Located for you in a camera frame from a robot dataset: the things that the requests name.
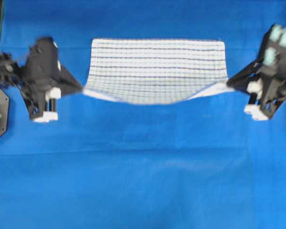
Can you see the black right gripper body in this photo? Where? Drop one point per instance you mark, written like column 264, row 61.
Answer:
column 268, row 86

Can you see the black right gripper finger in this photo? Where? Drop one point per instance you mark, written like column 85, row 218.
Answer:
column 245, row 76
column 242, row 87

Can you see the blue table cloth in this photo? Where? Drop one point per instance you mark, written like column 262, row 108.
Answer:
column 199, row 164

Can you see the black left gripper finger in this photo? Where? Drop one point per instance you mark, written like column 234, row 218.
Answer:
column 65, row 91
column 66, row 79

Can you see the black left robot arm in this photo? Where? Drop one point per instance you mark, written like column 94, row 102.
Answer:
column 10, row 71

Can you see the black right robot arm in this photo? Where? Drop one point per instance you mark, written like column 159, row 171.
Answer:
column 264, row 79

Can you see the white blue-striped towel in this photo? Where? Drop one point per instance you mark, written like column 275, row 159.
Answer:
column 156, row 71

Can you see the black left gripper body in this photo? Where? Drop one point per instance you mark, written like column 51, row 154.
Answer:
column 40, row 77

